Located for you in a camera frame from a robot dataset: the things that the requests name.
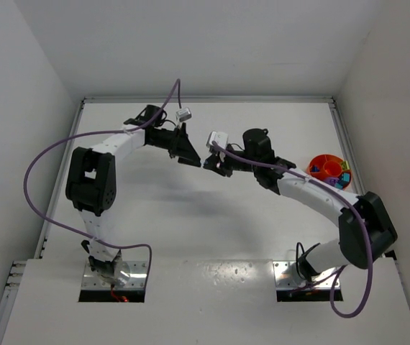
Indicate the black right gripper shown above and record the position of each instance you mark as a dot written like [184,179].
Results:
[227,166]

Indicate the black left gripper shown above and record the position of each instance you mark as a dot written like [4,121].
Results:
[180,144]

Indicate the blue arch lego piece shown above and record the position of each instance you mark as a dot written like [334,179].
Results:
[314,169]

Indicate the purple round lego piece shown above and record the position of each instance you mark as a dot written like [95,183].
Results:
[331,181]

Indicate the green lego brick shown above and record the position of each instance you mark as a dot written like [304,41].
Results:
[345,165]

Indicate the teal lego brick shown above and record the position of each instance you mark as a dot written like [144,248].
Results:
[343,180]

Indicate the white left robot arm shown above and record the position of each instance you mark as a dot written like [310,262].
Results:
[92,179]

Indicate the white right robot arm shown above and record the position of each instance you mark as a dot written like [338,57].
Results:
[365,228]

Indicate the orange divided round container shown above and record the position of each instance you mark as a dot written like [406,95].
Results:
[329,165]

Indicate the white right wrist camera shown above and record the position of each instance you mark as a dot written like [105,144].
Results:
[217,139]

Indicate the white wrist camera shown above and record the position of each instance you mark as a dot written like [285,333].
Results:
[183,115]
[217,139]

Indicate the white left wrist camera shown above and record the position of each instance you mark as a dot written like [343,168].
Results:
[183,115]

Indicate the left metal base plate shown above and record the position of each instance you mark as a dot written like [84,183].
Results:
[129,275]

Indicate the metal base plate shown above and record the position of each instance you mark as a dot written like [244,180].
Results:
[129,275]
[287,278]

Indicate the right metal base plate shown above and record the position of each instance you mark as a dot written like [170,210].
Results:
[287,278]

